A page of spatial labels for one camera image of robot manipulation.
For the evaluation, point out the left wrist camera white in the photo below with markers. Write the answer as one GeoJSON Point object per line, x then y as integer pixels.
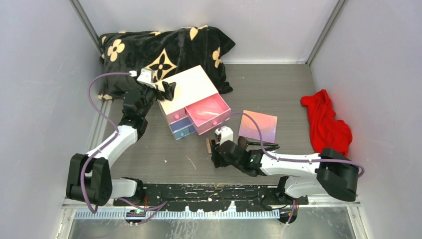
{"type": "Point", "coordinates": [144, 76]}

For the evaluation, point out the red cloth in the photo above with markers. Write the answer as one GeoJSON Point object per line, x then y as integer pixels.
{"type": "Point", "coordinates": [325, 130]}

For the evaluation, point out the white drawer organizer box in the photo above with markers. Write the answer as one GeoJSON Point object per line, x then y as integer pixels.
{"type": "Point", "coordinates": [192, 86]}

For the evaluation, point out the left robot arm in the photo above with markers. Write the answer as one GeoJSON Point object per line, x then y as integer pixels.
{"type": "Point", "coordinates": [89, 178]}

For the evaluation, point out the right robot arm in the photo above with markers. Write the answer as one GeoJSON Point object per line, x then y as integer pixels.
{"type": "Point", "coordinates": [328, 172]}

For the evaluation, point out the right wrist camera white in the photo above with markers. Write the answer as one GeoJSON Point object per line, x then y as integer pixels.
{"type": "Point", "coordinates": [224, 134]}

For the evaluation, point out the pink drawer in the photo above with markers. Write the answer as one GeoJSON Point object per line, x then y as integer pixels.
{"type": "Point", "coordinates": [176, 115]}
{"type": "Point", "coordinates": [214, 101]}

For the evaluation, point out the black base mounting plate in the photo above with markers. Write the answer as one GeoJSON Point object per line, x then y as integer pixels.
{"type": "Point", "coordinates": [213, 197]}

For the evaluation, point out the large powder brush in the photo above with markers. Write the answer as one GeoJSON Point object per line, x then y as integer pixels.
{"type": "Point", "coordinates": [244, 143]}

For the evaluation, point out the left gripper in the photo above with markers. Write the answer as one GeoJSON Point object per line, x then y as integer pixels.
{"type": "Point", "coordinates": [169, 91]}

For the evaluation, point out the holographic pink palette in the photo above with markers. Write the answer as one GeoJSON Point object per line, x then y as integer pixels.
{"type": "Point", "coordinates": [266, 123]}

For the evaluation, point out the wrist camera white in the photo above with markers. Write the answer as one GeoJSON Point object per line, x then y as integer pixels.
{"type": "Point", "coordinates": [224, 134]}
{"type": "Point", "coordinates": [144, 76]}

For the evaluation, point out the translucent plastic jar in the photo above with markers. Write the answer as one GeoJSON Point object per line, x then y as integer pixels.
{"type": "Point", "coordinates": [205, 113]}

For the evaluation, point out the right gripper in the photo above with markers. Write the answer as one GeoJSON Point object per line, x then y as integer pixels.
{"type": "Point", "coordinates": [218, 158]}

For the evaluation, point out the black floral plush blanket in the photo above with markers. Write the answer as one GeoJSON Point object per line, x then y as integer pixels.
{"type": "Point", "coordinates": [166, 53]}

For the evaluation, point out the blue bottom left drawer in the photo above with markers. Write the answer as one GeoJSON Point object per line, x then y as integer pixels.
{"type": "Point", "coordinates": [181, 133]}

